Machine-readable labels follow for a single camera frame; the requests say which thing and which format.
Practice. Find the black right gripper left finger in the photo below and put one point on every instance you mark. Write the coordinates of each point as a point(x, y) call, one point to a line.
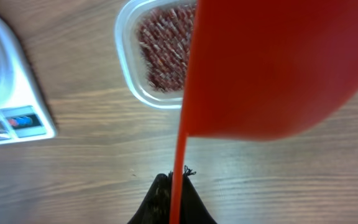
point(155, 207)

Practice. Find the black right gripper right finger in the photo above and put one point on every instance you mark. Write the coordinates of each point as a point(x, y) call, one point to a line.
point(193, 210)

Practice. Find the red measuring scoop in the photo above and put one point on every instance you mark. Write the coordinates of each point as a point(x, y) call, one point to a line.
point(265, 70)

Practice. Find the white digital kitchen scale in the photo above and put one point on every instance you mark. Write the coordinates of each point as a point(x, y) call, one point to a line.
point(24, 115)

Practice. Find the clear plastic container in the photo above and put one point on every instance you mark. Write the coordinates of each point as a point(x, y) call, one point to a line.
point(132, 63)

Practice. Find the red adzuki beans pile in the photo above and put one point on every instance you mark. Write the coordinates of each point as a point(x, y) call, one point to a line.
point(164, 37)

